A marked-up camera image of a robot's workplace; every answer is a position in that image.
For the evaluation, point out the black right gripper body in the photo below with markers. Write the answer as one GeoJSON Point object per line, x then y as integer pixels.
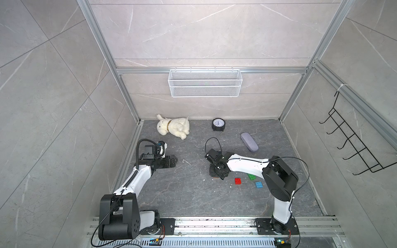
{"type": "Point", "coordinates": [216, 167]}

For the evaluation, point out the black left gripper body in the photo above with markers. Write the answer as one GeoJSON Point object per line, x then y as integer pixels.
{"type": "Point", "coordinates": [161, 163]}

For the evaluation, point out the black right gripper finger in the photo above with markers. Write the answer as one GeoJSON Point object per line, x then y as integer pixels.
{"type": "Point", "coordinates": [223, 174]}
{"type": "Point", "coordinates": [214, 173]}

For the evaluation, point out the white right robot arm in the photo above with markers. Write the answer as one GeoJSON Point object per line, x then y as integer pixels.
{"type": "Point", "coordinates": [280, 179]}

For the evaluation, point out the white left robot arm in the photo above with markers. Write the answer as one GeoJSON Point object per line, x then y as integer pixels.
{"type": "Point", "coordinates": [120, 217]}

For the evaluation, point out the long green lego brick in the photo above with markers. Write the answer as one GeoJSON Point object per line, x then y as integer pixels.
{"type": "Point", "coordinates": [252, 177]}

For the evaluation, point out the blue lego brick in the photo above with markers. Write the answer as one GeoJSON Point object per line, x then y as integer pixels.
{"type": "Point", "coordinates": [259, 184]}

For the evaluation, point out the white plush dog toy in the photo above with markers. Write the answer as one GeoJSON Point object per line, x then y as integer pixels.
{"type": "Point", "coordinates": [179, 127]}

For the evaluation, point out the purple glasses case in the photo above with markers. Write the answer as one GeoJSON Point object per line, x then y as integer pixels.
{"type": "Point", "coordinates": [249, 142]}

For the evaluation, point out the black round alarm clock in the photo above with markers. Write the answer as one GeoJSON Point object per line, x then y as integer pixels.
{"type": "Point", "coordinates": [218, 124]}

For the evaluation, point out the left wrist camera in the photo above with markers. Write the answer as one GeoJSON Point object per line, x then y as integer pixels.
{"type": "Point", "coordinates": [161, 148]}

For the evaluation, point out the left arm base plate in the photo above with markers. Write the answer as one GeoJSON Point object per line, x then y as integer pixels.
{"type": "Point", "coordinates": [166, 226]}

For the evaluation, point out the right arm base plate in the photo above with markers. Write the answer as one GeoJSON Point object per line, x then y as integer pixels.
{"type": "Point", "coordinates": [268, 226]}

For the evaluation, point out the white wire mesh basket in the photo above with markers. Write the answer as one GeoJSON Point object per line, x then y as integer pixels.
{"type": "Point", "coordinates": [195, 83]}

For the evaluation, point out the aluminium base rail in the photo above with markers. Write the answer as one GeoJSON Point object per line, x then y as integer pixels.
{"type": "Point", "coordinates": [235, 232]}

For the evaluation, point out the black wire hook rack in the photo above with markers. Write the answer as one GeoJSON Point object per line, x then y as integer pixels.
{"type": "Point", "coordinates": [351, 138]}

